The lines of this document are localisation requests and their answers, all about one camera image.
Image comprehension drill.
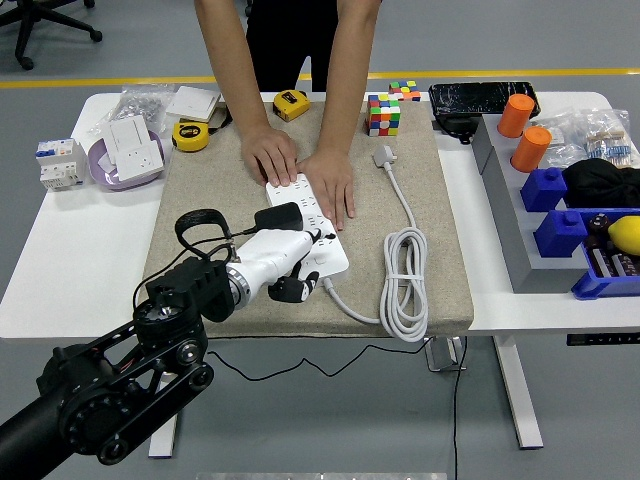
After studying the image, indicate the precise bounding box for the white circuit breaker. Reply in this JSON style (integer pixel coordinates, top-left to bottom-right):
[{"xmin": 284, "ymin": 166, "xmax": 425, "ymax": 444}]
[{"xmin": 34, "ymin": 138, "xmax": 89, "ymax": 193}]

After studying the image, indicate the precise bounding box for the white wall switch panel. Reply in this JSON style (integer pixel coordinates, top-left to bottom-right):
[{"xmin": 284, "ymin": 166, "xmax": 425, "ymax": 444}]
[{"xmin": 102, "ymin": 115, "xmax": 154, "ymax": 161}]

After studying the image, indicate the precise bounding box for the purple bowl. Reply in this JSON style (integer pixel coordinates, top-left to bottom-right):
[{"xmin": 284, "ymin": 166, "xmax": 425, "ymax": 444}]
[{"xmin": 87, "ymin": 130, "xmax": 167, "ymax": 192}]

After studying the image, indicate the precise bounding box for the square yellow tape measure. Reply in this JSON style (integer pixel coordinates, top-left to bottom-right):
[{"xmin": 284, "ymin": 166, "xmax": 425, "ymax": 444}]
[{"xmin": 272, "ymin": 88, "xmax": 311, "ymax": 123}]

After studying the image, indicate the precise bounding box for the white table leg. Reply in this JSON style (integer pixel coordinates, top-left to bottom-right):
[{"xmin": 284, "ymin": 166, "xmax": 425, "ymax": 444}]
[
  {"xmin": 492, "ymin": 335, "xmax": 545, "ymax": 450},
  {"xmin": 148, "ymin": 412, "xmax": 181, "ymax": 459}
]

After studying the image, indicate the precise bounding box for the clear bag of screws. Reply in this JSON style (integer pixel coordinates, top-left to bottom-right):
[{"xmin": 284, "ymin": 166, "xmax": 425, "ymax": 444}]
[{"xmin": 89, "ymin": 84, "xmax": 176, "ymax": 136}]

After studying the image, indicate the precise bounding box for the round yellow tape measure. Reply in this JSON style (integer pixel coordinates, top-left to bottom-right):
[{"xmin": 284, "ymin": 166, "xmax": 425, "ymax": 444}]
[{"xmin": 171, "ymin": 119, "xmax": 210, "ymax": 153}]

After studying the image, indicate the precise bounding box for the black plastic tray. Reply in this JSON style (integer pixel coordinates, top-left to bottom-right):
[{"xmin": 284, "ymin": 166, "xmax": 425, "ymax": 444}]
[{"xmin": 428, "ymin": 81, "xmax": 542, "ymax": 121}]

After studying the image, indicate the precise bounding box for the white flat switch box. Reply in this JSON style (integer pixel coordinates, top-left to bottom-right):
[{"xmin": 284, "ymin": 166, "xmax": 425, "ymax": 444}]
[{"xmin": 164, "ymin": 85, "xmax": 221, "ymax": 122}]

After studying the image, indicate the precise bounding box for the grey-brown mat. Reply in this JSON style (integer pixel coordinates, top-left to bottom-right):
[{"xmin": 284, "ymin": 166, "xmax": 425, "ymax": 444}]
[{"xmin": 142, "ymin": 97, "xmax": 475, "ymax": 340}]

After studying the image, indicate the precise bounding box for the small black device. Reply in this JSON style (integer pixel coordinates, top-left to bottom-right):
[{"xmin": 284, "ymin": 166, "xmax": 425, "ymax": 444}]
[{"xmin": 433, "ymin": 115, "xmax": 481, "ymax": 145}]

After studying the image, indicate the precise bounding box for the black hanging cable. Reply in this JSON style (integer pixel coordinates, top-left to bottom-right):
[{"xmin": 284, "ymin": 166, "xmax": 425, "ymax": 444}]
[{"xmin": 451, "ymin": 335, "xmax": 469, "ymax": 480}]

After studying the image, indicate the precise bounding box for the blue block with knob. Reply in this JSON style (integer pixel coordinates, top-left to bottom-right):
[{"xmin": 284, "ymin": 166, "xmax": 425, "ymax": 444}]
[
  {"xmin": 532, "ymin": 208, "xmax": 589, "ymax": 259},
  {"xmin": 519, "ymin": 167, "xmax": 569, "ymax": 213}
]

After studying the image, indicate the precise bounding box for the person's left hand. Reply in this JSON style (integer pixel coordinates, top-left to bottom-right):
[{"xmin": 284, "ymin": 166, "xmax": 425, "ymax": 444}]
[{"xmin": 298, "ymin": 147, "xmax": 357, "ymax": 232}]

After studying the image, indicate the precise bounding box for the yellow lemon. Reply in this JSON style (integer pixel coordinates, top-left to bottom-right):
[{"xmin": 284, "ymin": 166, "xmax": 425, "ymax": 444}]
[{"xmin": 606, "ymin": 215, "xmax": 640, "ymax": 257}]

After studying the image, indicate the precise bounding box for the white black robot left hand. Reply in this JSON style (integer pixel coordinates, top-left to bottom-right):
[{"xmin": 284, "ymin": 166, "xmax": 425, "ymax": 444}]
[{"xmin": 234, "ymin": 226, "xmax": 339, "ymax": 305}]

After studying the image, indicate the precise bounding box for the grey stepped stand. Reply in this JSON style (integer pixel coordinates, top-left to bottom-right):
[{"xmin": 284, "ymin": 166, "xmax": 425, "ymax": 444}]
[{"xmin": 472, "ymin": 114, "xmax": 591, "ymax": 295}]

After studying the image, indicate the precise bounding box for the orange cylinder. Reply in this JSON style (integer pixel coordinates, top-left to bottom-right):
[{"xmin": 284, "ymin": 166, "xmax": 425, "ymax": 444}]
[
  {"xmin": 496, "ymin": 93, "xmax": 536, "ymax": 139},
  {"xmin": 509, "ymin": 125, "xmax": 553, "ymax": 174}
]

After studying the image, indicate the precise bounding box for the small colourful puzzle cube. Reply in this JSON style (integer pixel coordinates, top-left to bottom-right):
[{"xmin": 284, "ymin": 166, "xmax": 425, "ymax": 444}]
[{"xmin": 387, "ymin": 80, "xmax": 421, "ymax": 103}]

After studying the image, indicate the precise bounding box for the clear bag of small parts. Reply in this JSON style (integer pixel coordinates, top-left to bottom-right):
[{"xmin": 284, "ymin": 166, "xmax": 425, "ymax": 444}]
[{"xmin": 532, "ymin": 113, "xmax": 586, "ymax": 169}]

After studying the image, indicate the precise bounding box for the clear bag of resistors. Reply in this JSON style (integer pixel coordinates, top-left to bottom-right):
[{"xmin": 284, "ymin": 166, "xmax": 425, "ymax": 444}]
[{"xmin": 579, "ymin": 107, "xmax": 639, "ymax": 169}]

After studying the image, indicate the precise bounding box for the person's right hand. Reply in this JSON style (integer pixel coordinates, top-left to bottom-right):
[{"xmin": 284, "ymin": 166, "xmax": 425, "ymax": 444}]
[{"xmin": 240, "ymin": 124, "xmax": 301, "ymax": 189}]

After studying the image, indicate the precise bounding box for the white wall socket panel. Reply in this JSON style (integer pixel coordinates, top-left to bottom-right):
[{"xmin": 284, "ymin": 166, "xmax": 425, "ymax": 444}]
[{"xmin": 113, "ymin": 141, "xmax": 166, "ymax": 182}]

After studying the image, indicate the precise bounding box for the large colourful puzzle cube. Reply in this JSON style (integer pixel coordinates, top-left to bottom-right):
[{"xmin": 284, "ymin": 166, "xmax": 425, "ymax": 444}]
[{"xmin": 366, "ymin": 93, "xmax": 402, "ymax": 137}]

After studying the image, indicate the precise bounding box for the black table control panel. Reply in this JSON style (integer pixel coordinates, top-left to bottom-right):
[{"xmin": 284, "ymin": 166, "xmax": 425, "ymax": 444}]
[{"xmin": 566, "ymin": 332, "xmax": 640, "ymax": 347}]

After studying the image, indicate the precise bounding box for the black plug with cord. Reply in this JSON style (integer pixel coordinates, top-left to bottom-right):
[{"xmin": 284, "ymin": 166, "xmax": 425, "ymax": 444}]
[{"xmin": 199, "ymin": 201, "xmax": 436, "ymax": 382}]

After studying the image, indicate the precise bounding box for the black cloth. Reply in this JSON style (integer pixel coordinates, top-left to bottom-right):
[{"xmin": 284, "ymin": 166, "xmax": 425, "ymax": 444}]
[{"xmin": 560, "ymin": 158, "xmax": 640, "ymax": 210}]

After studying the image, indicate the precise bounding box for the black office chair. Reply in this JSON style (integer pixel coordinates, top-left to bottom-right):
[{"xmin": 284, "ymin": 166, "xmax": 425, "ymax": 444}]
[{"xmin": 0, "ymin": 0, "xmax": 104, "ymax": 71}]

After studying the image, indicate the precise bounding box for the person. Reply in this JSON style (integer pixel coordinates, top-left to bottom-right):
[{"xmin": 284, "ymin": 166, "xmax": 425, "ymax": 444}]
[{"xmin": 244, "ymin": 0, "xmax": 344, "ymax": 94}]

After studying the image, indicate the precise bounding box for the metal bracket under table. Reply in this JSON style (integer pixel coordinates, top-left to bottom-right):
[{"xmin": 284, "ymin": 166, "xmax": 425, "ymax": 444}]
[{"xmin": 423, "ymin": 335, "xmax": 469, "ymax": 374}]

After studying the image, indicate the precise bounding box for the blue plastic bin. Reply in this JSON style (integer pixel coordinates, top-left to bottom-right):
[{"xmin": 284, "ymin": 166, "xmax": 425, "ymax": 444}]
[{"xmin": 571, "ymin": 208, "xmax": 640, "ymax": 301}]

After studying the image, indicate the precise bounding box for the white power strip with cord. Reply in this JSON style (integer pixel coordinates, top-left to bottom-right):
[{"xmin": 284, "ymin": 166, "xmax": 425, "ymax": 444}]
[{"xmin": 265, "ymin": 143, "xmax": 430, "ymax": 344}]

